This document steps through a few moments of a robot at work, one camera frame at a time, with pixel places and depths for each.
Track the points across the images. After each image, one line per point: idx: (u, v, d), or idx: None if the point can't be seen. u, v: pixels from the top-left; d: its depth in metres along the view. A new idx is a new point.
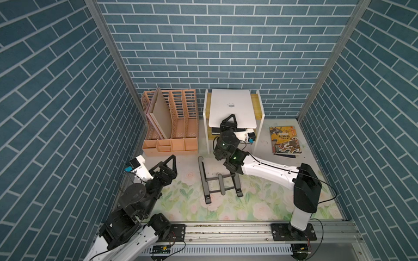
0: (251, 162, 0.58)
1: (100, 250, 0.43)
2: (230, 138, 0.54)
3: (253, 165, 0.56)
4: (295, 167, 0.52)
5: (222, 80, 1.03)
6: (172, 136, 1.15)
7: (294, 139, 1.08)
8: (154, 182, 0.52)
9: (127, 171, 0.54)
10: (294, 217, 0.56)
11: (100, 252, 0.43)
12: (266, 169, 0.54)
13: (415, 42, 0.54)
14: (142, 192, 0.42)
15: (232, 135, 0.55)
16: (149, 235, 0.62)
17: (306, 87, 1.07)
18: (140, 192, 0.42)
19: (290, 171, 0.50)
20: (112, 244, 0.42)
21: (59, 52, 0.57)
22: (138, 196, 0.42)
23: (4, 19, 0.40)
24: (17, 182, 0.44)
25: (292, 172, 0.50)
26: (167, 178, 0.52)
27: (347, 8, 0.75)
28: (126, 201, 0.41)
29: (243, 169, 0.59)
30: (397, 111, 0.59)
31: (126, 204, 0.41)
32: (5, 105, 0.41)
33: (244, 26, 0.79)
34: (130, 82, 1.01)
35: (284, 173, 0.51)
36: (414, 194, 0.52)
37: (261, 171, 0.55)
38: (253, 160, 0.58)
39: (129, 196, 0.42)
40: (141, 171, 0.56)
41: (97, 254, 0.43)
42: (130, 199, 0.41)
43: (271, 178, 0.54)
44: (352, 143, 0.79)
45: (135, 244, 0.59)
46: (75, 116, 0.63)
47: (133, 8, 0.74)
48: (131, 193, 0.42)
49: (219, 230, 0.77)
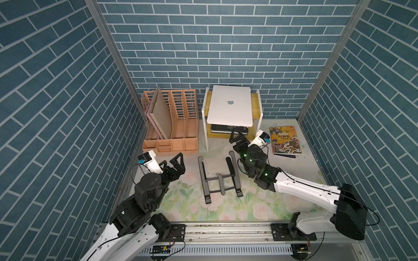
0: (284, 180, 0.55)
1: (110, 237, 0.43)
2: (257, 154, 0.55)
3: (287, 183, 0.54)
4: (336, 188, 0.47)
5: (222, 80, 1.03)
6: (172, 136, 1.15)
7: (294, 139, 1.08)
8: (164, 176, 0.54)
9: (139, 163, 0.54)
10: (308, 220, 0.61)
11: (109, 240, 0.43)
12: (301, 189, 0.51)
13: (415, 42, 0.54)
14: (160, 181, 0.45)
15: (258, 150, 0.56)
16: (149, 234, 0.61)
17: (306, 87, 1.07)
18: (156, 180, 0.45)
19: (331, 192, 0.47)
20: (122, 231, 0.43)
21: (59, 52, 0.57)
22: (153, 184, 0.44)
23: (4, 19, 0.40)
24: (17, 182, 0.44)
25: (332, 193, 0.46)
26: (176, 173, 0.56)
27: (347, 8, 0.75)
28: (145, 187, 0.44)
29: (275, 186, 0.57)
30: (397, 110, 0.59)
31: (142, 191, 0.43)
32: (5, 105, 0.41)
33: (244, 26, 0.79)
34: (130, 82, 1.01)
35: (324, 193, 0.47)
36: (414, 194, 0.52)
37: (294, 190, 0.53)
38: (287, 178, 0.55)
39: (146, 182, 0.45)
40: (152, 164, 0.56)
41: (106, 241, 0.43)
42: (148, 185, 0.44)
43: (306, 198, 0.51)
44: (351, 143, 0.79)
45: (135, 242, 0.58)
46: (75, 116, 0.63)
47: (133, 8, 0.74)
48: (148, 181, 0.45)
49: (219, 231, 0.77)
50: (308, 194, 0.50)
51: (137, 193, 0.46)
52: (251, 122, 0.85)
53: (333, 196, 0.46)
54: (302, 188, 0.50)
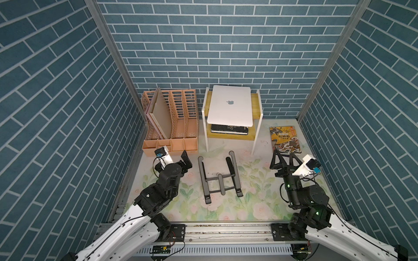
0: (340, 225, 0.52)
1: (133, 216, 0.47)
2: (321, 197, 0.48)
3: (342, 231, 0.51)
4: (393, 248, 0.48)
5: (222, 80, 1.03)
6: (172, 136, 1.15)
7: (294, 139, 1.08)
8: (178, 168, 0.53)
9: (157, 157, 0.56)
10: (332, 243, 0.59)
11: (133, 217, 0.47)
12: (355, 239, 0.49)
13: (415, 42, 0.54)
14: (181, 169, 0.53)
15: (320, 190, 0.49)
16: (151, 230, 0.62)
17: (306, 87, 1.07)
18: (178, 168, 0.52)
19: (389, 252, 0.47)
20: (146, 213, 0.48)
21: (59, 52, 0.57)
22: (176, 171, 0.51)
23: (4, 19, 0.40)
24: (17, 182, 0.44)
25: (391, 255, 0.47)
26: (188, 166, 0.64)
27: (347, 8, 0.75)
28: (168, 173, 0.50)
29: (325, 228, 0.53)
30: (397, 110, 0.59)
31: (167, 176, 0.49)
32: (5, 105, 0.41)
33: (244, 26, 0.79)
34: (130, 82, 1.01)
35: (381, 253, 0.47)
36: (414, 194, 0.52)
37: (348, 239, 0.51)
38: (341, 224, 0.52)
39: (169, 170, 0.51)
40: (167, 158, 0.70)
41: (130, 219, 0.47)
42: (171, 171, 0.51)
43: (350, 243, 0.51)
44: (351, 143, 0.79)
45: (138, 237, 0.57)
46: (75, 116, 0.63)
47: (133, 8, 0.74)
48: (170, 168, 0.52)
49: (219, 231, 0.77)
50: (360, 247, 0.49)
51: (161, 180, 0.51)
52: (251, 122, 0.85)
53: (391, 257, 0.46)
54: (357, 240, 0.49)
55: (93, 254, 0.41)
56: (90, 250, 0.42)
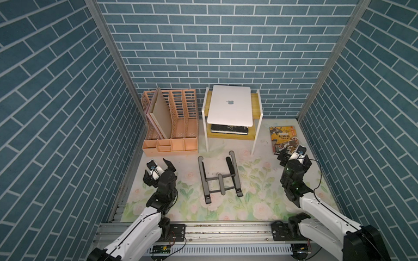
0: (312, 198, 0.59)
1: (150, 212, 0.56)
2: (294, 167, 0.63)
3: (312, 202, 0.58)
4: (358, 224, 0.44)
5: (222, 80, 1.02)
6: (172, 135, 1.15)
7: (294, 139, 1.08)
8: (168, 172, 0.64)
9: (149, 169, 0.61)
10: (317, 230, 0.59)
11: (151, 213, 0.56)
12: (322, 210, 0.54)
13: (415, 42, 0.54)
14: (174, 174, 0.63)
15: (299, 165, 0.63)
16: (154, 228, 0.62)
17: (306, 87, 1.07)
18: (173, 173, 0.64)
19: (349, 223, 0.47)
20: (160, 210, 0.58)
21: (59, 52, 0.57)
22: (172, 176, 0.62)
23: (4, 19, 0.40)
24: (17, 182, 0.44)
25: (350, 225, 0.47)
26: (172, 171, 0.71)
27: (347, 8, 0.75)
28: (165, 180, 0.61)
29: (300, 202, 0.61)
30: (397, 110, 0.59)
31: (165, 182, 0.60)
32: (5, 105, 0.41)
33: (244, 26, 0.79)
34: (130, 82, 1.01)
35: (341, 222, 0.48)
36: (414, 194, 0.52)
37: (315, 209, 0.56)
38: (314, 198, 0.59)
39: (166, 176, 0.62)
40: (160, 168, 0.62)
41: (148, 215, 0.55)
42: (167, 178, 0.62)
43: (324, 222, 0.53)
44: (352, 143, 0.79)
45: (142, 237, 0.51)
46: (75, 116, 0.63)
47: (133, 8, 0.74)
48: (166, 175, 0.63)
49: (219, 231, 0.77)
50: (325, 218, 0.52)
51: (161, 187, 0.61)
52: (251, 122, 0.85)
53: (348, 225, 0.47)
54: (323, 210, 0.53)
55: (121, 244, 0.45)
56: (117, 243, 0.45)
